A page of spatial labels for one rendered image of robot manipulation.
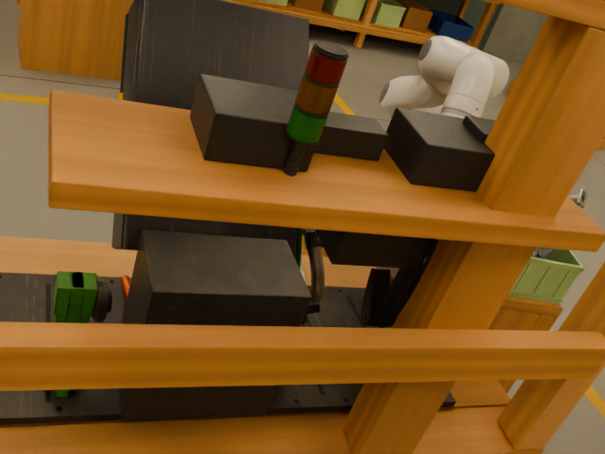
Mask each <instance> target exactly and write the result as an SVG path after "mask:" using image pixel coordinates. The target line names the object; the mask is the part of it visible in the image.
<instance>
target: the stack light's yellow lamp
mask: <svg viewBox="0 0 605 454"><path fill-rule="evenodd" d="M337 90H338V86H337V87H326V86H320V85H318V84H315V83H313V82H311V81H310V80H309V79H308V78H307V77H306V76H305V75H304V74H303V77H302V82H301V84H300V87H299V90H298V94H297V97H296V99H295V102H294V105H295V107H296V108H297V109H298V110H300V111H301V112H303V113H305V114H308V115H310V116H314V117H326V116H328V115H329V112H330V108H331V106H332V103H333V101H334V98H335V95H336V93H337Z"/></svg>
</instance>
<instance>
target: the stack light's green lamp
mask: <svg viewBox="0 0 605 454"><path fill-rule="evenodd" d="M327 118H328V116H326V117H314V116H310V115H308V114H306V113H303V112H301V111H300V110H298V109H297V108H296V107H295V105H293V110H292V112H291V115H290V119H289V122H288V125H287V128H286V132H285V134H286V136H287V137H288V138H289V139H290V140H292V141H294V142H296V143H299V144H302V145H305V146H315V145H317V144H318V143H319V140H320V138H321V134H322V132H323V129H324V126H325V123H326V121H327Z"/></svg>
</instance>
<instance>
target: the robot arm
mask: <svg viewBox="0 0 605 454"><path fill-rule="evenodd" d="M418 67H419V72H420V76H404V77H397V78H394V79H392V80H391V81H389V82H388V83H387V84H386V85H385V86H384V88H383V90H382V92H381V94H380V96H379V97H380V98H379V104H380V107H381V109H382V110H383V111H384V112H385V113H386V114H387V115H389V116H391V117H393V113H394V111H395V108H396V107H400V108H405V109H411V110H416V111H421V112H426V113H432V114H442V115H447V116H453V117H458V118H463V119H465V117H466V116H467V115H469V116H474V117H480V118H481V117H482V114H483V110H484V107H485V106H486V103H487V101H488V98H493V97H495V96H497V95H499V94H500V93H501V91H502V90H503V89H504V87H505V86H506V85H507V83H508V80H509V76H510V71H509V67H508V65H507V63H506V62H505V61H504V60H502V59H499V58H496V57H494V56H493V55H490V54H488V53H485V52H483V51H480V50H478V49H476V48H473V47H471V46H469V45H466V44H464V43H462V42H461V41H457V40H455V39H452V38H449V37H447V36H434V37H431V38H430V39H428V40H427V41H426V42H425V43H424V44H423V46H422V48H421V50H420V54H419V58H418ZM308 236H309V241H310V246H311V248H314V247H319V246H321V247H322V248H323V246H322V244H321V241H320V239H319V237H318V235H317V233H316V232H310V233H309V234H308Z"/></svg>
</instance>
